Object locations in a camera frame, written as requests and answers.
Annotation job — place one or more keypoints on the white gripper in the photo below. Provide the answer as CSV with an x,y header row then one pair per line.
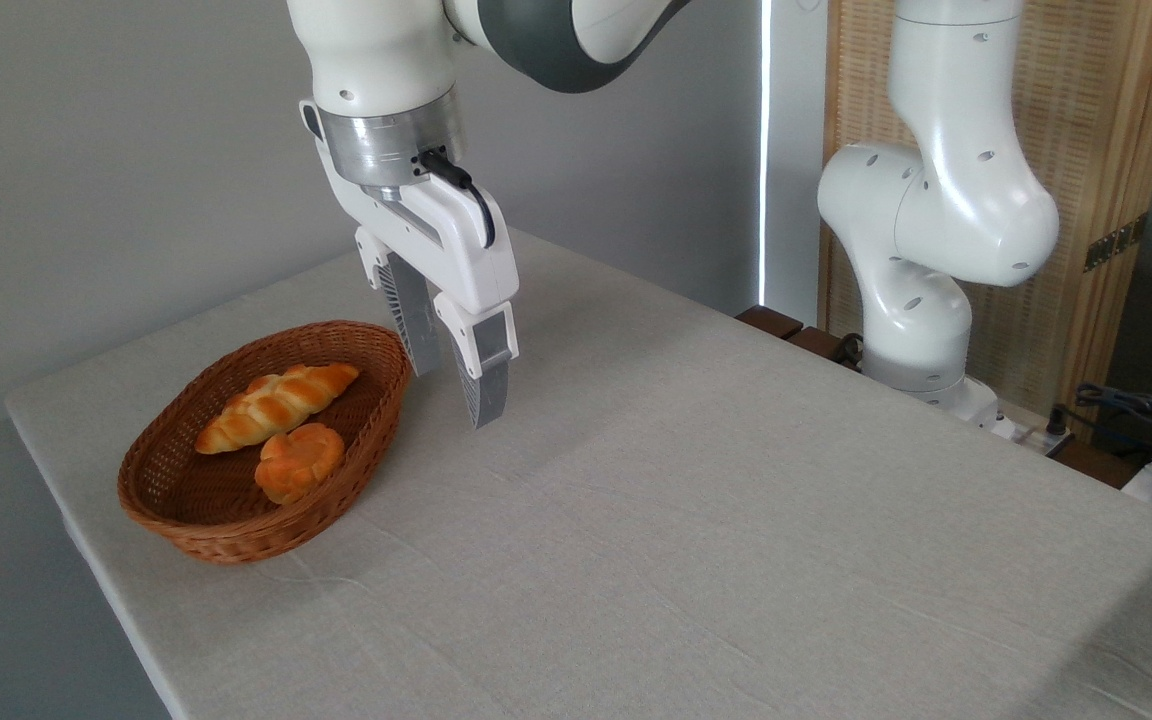
x,y
456,240

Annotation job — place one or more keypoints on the round orange bread bun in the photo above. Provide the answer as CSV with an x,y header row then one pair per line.
x,y
298,462

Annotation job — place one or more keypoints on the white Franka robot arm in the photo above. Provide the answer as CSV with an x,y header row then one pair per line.
x,y
946,200

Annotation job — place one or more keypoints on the long braided bread loaf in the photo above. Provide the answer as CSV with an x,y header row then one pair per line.
x,y
271,405

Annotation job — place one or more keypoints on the beige linen tablecloth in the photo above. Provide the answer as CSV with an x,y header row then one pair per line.
x,y
686,520

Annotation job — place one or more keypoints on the brown woven wicker basket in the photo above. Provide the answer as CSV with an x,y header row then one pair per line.
x,y
186,500

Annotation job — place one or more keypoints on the dark brown wooden block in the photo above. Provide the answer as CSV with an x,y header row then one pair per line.
x,y
776,322

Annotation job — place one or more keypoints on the dark metal screen hinge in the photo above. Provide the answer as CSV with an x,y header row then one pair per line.
x,y
1116,242

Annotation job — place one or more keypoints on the bamboo folding screen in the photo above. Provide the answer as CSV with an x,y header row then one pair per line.
x,y
1096,120

